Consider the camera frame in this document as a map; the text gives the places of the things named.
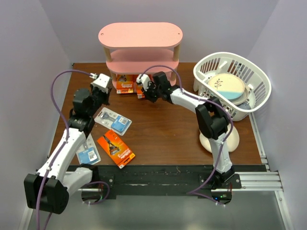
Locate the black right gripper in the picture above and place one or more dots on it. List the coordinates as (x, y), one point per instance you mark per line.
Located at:
(147, 94)

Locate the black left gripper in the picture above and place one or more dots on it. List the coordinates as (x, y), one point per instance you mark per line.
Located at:
(105, 95)

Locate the orange razor box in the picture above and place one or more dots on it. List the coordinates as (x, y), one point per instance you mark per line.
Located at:
(116, 149)
(139, 90)
(125, 84)

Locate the blue razor blister pack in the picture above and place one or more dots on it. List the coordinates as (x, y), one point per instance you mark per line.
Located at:
(88, 153)
(113, 121)

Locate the pink three-tier wooden shelf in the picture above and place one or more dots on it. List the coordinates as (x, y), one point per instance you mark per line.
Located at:
(134, 48)

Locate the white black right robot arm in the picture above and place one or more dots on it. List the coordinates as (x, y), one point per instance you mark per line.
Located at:
(213, 121)

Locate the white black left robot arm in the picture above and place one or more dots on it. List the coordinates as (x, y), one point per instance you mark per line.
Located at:
(49, 189)

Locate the cream and blue floral plate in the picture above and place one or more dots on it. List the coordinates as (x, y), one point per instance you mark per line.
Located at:
(228, 85)

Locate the white plastic laundry basket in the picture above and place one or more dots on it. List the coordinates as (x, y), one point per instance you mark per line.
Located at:
(257, 84)

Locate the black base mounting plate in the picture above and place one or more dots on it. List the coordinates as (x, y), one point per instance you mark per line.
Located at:
(165, 180)

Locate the cream divided plate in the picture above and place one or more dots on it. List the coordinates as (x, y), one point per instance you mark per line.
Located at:
(232, 140)

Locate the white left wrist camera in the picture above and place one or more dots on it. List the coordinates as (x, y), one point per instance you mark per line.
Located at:
(102, 82)

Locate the aluminium frame rail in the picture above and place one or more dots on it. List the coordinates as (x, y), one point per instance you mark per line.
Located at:
(257, 178)

